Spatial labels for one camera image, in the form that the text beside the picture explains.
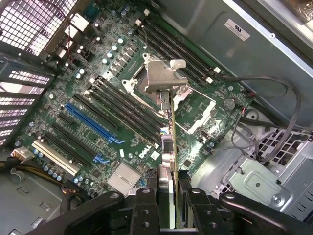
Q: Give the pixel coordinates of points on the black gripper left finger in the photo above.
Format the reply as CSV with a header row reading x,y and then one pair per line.
x,y
144,213

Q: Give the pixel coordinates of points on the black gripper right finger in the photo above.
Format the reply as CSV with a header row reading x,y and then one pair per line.
x,y
205,213

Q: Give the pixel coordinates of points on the silver finned chipset heatsink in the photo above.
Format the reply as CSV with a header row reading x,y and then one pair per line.
x,y
124,177

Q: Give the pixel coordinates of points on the grey metal drive cage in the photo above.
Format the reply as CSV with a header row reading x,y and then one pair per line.
x,y
256,181

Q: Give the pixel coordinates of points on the green Dell motherboard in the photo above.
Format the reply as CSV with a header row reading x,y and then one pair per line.
x,y
193,147

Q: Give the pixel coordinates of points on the metal socket cover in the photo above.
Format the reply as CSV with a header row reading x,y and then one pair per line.
x,y
195,110

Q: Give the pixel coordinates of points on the white expansion slot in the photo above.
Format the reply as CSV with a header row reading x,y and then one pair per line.
x,y
56,157

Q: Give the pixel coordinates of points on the round coin cell battery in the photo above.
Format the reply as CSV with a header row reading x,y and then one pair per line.
x,y
229,104

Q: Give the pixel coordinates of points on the CPU socket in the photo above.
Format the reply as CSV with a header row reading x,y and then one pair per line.
x,y
137,76

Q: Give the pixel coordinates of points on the open black PC case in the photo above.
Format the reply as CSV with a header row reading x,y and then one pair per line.
x,y
195,19

